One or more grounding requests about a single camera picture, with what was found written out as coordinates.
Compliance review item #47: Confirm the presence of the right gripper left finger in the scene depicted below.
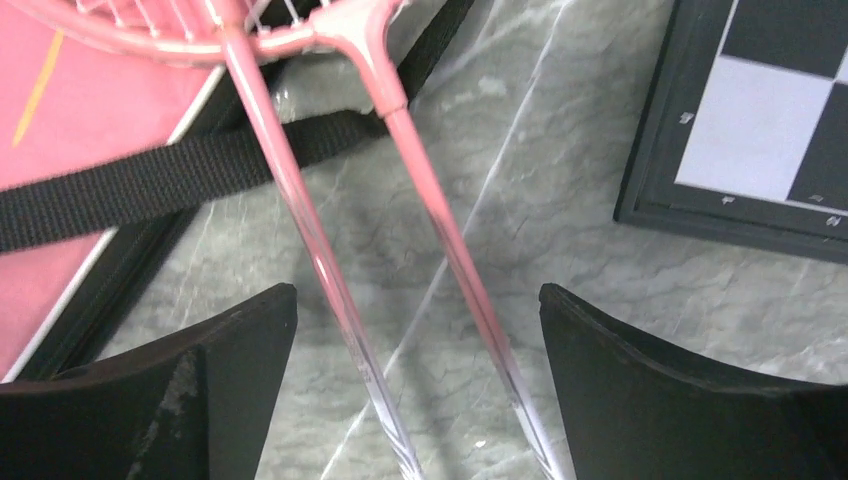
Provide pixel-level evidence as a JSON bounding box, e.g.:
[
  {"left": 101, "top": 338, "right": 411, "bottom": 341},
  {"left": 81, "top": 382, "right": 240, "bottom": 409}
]
[{"left": 1, "top": 283, "right": 297, "bottom": 479}]

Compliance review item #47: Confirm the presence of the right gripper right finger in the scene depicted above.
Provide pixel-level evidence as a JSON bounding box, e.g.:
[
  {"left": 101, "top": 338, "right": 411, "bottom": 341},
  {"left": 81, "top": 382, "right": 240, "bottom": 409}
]
[{"left": 539, "top": 283, "right": 847, "bottom": 480}]

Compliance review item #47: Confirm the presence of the pink racket bag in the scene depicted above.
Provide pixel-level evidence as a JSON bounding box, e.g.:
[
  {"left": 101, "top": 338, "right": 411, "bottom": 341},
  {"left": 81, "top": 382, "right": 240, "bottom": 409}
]
[{"left": 0, "top": 0, "right": 475, "bottom": 384}]

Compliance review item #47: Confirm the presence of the pink badminton racket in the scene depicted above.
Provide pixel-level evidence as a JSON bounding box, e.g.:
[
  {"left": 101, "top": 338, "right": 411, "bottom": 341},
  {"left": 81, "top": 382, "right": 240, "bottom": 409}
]
[
  {"left": 251, "top": 0, "right": 574, "bottom": 480},
  {"left": 13, "top": 1, "right": 424, "bottom": 479}
]

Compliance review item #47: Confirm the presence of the black white chessboard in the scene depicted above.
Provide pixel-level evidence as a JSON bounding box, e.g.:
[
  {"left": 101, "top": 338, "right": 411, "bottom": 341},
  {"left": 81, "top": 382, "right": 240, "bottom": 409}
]
[{"left": 614, "top": 1, "right": 847, "bottom": 264}]

